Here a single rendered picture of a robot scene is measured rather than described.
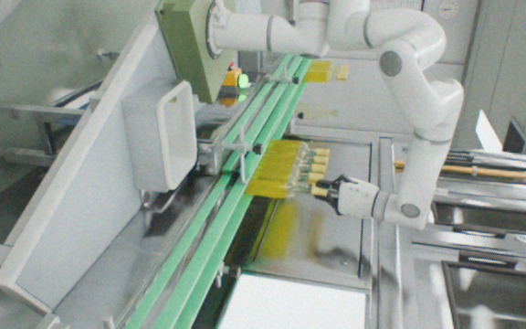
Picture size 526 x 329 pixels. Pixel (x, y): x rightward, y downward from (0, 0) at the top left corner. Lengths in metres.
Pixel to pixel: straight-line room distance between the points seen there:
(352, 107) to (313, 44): 6.31
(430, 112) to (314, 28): 0.38
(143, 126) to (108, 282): 0.33
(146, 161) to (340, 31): 0.54
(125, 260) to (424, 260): 0.81
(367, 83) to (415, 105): 6.37
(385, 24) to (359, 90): 6.33
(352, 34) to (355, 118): 6.46
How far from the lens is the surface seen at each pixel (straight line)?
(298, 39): 1.15
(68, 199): 0.87
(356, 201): 1.20
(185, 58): 1.18
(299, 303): 1.08
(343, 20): 1.08
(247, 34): 1.18
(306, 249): 1.24
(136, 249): 0.98
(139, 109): 0.97
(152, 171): 1.03
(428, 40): 0.99
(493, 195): 1.71
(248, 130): 1.28
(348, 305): 1.09
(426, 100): 0.93
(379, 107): 7.42
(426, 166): 1.04
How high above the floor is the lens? 1.25
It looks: 12 degrees down
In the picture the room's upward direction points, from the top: 96 degrees clockwise
